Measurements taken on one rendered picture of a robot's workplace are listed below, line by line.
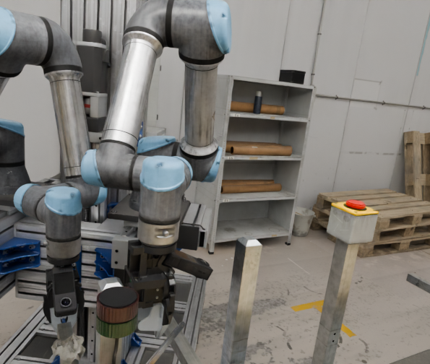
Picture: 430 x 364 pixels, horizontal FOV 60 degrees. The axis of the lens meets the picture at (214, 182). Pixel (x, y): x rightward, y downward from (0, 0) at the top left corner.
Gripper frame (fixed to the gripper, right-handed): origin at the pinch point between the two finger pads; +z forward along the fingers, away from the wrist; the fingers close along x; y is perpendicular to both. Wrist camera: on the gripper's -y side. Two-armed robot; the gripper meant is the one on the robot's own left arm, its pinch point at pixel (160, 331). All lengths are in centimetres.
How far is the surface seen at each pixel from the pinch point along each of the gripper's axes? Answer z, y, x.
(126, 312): -16.6, 11.5, 15.5
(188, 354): 10.8, -8.5, -3.6
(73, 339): 7.4, 15.1, -12.8
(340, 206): -27.0, -35.6, 6.7
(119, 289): -17.5, 11.5, 10.9
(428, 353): 25, -88, 6
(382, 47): -113, -337, -249
